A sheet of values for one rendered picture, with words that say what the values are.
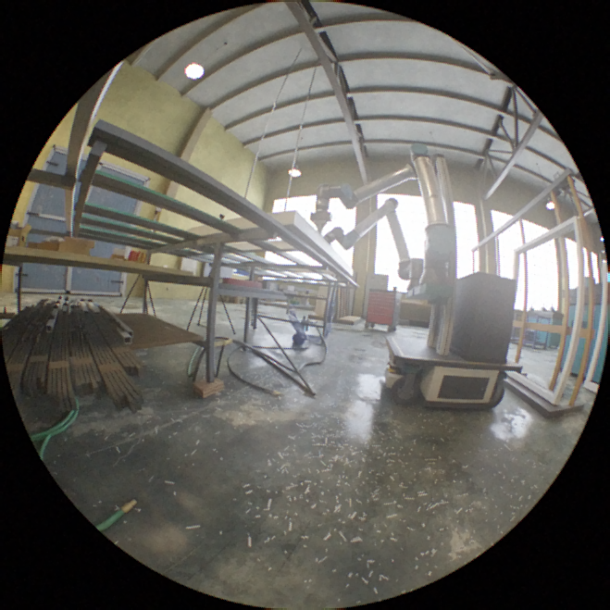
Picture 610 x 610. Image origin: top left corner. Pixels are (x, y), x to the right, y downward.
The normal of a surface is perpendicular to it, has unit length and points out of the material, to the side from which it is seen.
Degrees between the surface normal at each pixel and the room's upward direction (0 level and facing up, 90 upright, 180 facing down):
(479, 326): 90
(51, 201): 90
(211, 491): 0
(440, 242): 95
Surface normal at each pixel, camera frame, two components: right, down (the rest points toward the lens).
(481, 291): -0.33, 0.00
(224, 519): 0.11, -0.99
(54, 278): 0.92, 0.12
